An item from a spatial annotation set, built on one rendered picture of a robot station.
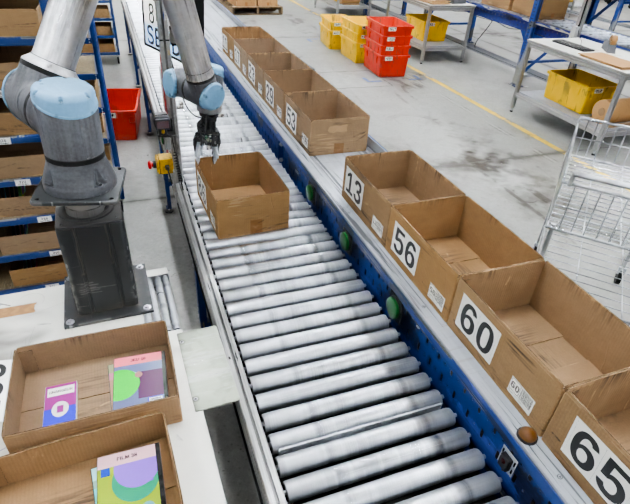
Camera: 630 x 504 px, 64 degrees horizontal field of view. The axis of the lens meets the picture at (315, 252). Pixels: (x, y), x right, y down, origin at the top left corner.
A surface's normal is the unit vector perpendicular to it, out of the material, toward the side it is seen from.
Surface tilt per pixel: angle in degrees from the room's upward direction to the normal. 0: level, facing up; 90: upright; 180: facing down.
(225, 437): 0
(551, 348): 0
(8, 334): 0
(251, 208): 91
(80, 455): 89
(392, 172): 90
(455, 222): 89
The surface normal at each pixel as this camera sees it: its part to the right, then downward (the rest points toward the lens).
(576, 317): -0.94, 0.15
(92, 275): 0.37, 0.55
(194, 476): 0.06, -0.82
